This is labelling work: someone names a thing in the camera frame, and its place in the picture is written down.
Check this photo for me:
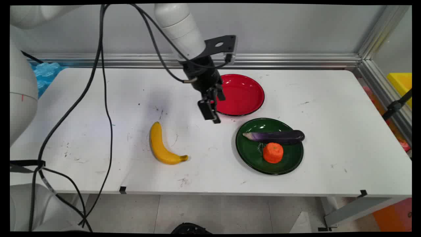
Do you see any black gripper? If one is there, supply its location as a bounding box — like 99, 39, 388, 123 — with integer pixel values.
182, 56, 227, 124

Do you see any purple toy eggplant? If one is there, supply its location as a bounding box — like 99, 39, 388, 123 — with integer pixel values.
242, 130, 305, 145

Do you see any red round plate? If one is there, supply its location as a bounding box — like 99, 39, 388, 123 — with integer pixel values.
215, 74, 265, 117

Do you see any dark green round plate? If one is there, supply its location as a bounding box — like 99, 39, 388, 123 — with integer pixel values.
235, 118, 304, 175

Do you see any yellow toy banana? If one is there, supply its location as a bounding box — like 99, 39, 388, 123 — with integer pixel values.
149, 121, 189, 165

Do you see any orange toy tangerine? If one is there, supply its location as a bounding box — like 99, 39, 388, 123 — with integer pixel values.
262, 142, 284, 164

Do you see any black object on floor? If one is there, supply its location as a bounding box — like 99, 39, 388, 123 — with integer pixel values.
170, 223, 212, 234

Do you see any blue foam sheet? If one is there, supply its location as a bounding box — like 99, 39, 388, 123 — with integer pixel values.
31, 62, 68, 98

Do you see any grey table leg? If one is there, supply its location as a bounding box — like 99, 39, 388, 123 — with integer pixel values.
324, 197, 409, 228

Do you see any black stand pole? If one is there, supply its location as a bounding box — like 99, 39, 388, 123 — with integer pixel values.
382, 89, 412, 121

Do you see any yellow plastic box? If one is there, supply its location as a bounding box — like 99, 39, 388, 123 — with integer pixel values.
386, 72, 412, 109

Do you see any pink red cloth item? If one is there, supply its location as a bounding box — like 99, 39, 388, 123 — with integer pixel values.
363, 86, 411, 152

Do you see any orange box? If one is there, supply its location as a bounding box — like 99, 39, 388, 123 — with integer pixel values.
372, 197, 412, 232

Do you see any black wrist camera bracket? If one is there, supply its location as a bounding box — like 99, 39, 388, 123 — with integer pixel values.
204, 35, 237, 65

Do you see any black camera cable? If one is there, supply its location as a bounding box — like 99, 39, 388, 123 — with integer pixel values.
138, 7, 231, 69

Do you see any aluminium horizontal frame rail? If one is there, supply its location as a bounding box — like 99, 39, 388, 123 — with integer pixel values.
26, 53, 363, 69

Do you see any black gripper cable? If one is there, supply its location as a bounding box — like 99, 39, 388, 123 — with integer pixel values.
130, 4, 198, 83

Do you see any thin black cable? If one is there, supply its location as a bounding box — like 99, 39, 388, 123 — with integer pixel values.
78, 46, 113, 228

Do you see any thick black cable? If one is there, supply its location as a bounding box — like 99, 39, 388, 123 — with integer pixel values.
29, 4, 107, 232

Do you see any aluminium side frame rail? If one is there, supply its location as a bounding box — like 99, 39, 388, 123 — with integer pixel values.
356, 59, 412, 146

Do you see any aluminium upright frame post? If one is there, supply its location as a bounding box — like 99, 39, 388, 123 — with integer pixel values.
358, 5, 411, 60

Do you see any black cable strap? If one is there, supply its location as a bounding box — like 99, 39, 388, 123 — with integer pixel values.
10, 159, 46, 173

